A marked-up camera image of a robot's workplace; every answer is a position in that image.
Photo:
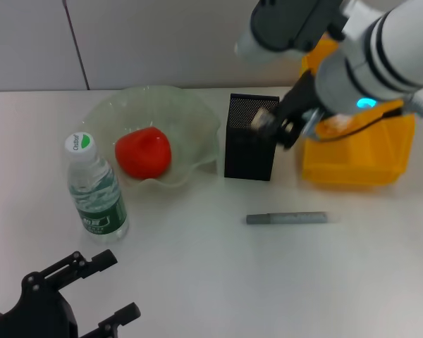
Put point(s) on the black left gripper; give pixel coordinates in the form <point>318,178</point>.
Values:
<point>35,317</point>

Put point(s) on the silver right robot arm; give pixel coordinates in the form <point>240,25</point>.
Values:
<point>391,42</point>

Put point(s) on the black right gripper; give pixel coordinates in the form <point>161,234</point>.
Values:
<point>299,98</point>

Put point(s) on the clear water bottle green label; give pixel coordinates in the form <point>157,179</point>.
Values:
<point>91,176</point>

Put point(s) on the frosted green glass fruit bowl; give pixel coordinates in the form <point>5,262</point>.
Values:
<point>194,116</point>

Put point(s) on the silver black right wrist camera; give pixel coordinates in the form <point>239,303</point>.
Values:
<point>289,21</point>

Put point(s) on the black mesh pen holder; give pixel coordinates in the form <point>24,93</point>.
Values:
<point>248,158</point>

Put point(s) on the beige eraser with barcode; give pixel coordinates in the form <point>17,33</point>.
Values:
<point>262,119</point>

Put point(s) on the white paper ball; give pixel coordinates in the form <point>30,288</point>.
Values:
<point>338,125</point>

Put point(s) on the grey marker pen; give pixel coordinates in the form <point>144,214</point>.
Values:
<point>289,218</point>

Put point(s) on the red-orange toy fruit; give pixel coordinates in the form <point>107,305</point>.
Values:
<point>142,153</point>

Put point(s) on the yellow plastic bin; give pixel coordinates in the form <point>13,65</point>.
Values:
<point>359,165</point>

